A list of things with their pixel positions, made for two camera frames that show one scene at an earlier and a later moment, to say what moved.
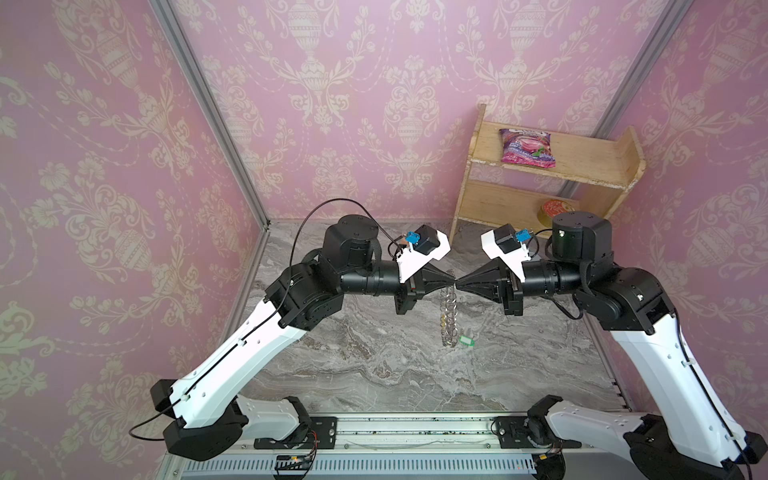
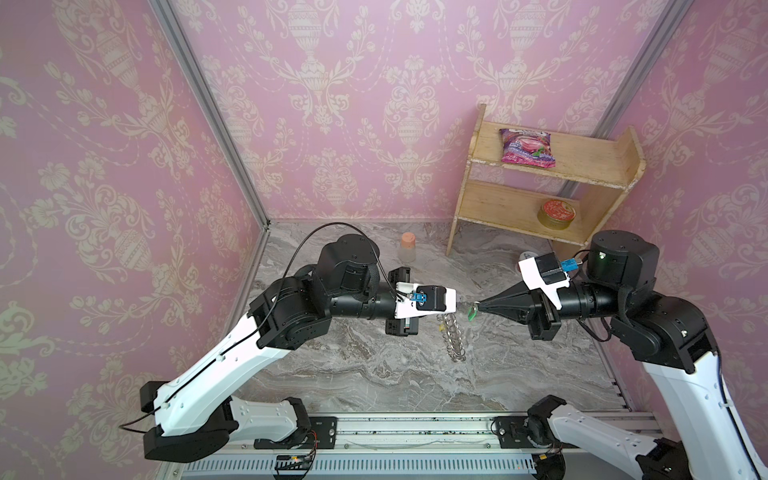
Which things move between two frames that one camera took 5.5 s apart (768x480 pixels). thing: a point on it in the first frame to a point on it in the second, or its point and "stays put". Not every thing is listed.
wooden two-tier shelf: (514, 170) stays put
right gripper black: (513, 293) to (541, 313)
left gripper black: (431, 272) to (403, 324)
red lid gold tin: (552, 208) stays put
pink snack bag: (527, 147) stays put
